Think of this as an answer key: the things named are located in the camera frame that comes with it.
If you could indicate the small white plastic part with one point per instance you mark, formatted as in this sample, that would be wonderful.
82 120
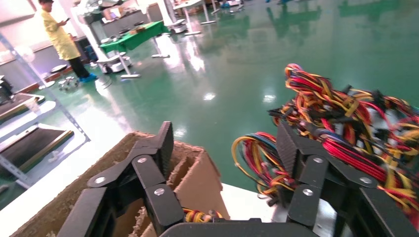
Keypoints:
54 156

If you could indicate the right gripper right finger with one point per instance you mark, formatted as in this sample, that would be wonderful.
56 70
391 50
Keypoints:
327 176

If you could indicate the grey desk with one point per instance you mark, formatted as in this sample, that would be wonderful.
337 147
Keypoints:
127 21

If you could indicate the white perforated metal rack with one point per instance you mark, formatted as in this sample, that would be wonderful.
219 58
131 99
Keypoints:
62 114

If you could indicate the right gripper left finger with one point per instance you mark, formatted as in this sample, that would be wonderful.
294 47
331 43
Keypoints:
150 176

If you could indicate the worn cardboard divider box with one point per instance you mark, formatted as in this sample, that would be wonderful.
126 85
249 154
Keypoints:
196 183

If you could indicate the white humanoid robot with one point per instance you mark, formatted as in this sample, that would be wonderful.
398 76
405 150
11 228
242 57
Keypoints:
179 27
114 63

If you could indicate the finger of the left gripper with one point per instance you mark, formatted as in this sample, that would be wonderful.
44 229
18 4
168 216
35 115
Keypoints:
6 90

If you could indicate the black wheeled stool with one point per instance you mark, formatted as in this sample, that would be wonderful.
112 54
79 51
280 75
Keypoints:
63 70

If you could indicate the white standing fan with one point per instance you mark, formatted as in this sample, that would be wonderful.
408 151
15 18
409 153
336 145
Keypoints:
25 54

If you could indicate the person in yellow coat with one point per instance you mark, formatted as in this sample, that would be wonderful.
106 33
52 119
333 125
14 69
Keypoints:
62 36

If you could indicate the empty black mat tray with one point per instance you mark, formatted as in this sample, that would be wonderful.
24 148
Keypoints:
36 147

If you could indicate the white paper tag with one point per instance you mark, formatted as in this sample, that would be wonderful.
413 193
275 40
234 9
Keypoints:
33 105

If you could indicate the black mat tray with tools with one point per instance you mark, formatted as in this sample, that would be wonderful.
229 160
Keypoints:
16 106

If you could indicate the white bare table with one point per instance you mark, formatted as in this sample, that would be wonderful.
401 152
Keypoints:
190 16

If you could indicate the green cloth table with items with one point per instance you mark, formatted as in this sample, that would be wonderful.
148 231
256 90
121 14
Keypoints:
137 34

